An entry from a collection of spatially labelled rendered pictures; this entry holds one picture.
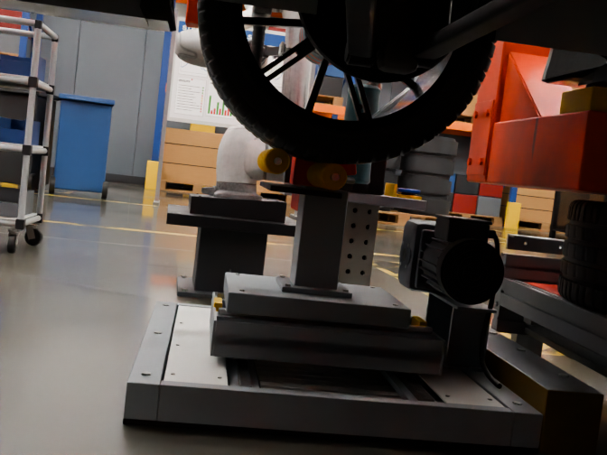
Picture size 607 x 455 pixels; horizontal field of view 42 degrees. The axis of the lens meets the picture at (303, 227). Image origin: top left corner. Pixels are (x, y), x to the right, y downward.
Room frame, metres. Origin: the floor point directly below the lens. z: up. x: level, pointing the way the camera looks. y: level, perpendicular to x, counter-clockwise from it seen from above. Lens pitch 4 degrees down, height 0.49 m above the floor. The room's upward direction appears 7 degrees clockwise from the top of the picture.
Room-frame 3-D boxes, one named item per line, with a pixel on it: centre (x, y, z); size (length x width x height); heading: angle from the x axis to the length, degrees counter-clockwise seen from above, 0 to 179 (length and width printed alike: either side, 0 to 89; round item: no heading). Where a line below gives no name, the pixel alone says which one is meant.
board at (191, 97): (8.02, 0.80, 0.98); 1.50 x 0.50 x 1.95; 100
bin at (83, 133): (7.80, 2.27, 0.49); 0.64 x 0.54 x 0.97; 17
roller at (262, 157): (1.86, 0.09, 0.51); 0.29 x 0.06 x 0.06; 7
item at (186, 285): (2.99, 0.27, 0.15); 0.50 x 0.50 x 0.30; 10
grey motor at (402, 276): (1.85, -0.37, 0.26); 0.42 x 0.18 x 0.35; 7
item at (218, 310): (1.81, -0.06, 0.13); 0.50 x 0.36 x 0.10; 97
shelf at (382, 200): (2.40, -0.14, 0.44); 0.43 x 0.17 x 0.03; 97
